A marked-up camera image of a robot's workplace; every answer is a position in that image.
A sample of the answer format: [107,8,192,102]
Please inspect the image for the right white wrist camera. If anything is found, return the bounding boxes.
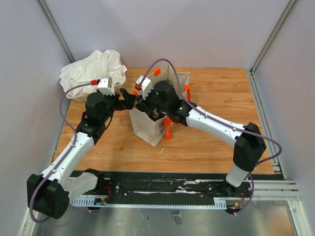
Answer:
[135,76,153,99]

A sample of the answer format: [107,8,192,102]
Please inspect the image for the right aluminium frame post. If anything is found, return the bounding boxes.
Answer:
[249,0,299,74]

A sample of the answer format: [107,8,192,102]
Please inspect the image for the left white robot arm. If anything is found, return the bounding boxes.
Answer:
[27,88,136,223]

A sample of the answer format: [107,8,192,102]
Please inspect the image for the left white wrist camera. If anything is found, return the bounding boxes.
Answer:
[91,76,116,96]

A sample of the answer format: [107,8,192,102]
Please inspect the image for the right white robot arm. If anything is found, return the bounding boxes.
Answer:
[135,78,266,197]

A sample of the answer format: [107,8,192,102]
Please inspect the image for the left aluminium frame post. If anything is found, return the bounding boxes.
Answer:
[36,0,75,63]

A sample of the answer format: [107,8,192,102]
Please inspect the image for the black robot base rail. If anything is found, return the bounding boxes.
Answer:
[71,171,253,211]

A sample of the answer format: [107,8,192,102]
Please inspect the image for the aluminium frame post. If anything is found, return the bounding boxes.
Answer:
[36,0,75,63]
[249,0,299,74]

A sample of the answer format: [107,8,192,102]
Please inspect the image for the canvas bag orange handles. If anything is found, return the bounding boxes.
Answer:
[129,64,190,146]

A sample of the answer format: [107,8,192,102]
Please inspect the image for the crumpled white cloth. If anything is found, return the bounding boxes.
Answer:
[60,50,127,92]

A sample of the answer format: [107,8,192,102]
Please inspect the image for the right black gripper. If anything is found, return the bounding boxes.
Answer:
[136,87,170,113]

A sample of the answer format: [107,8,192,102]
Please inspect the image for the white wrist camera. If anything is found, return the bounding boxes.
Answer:
[91,76,116,96]
[135,76,153,99]

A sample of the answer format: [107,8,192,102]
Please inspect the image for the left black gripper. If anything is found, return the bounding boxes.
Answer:
[100,88,136,123]

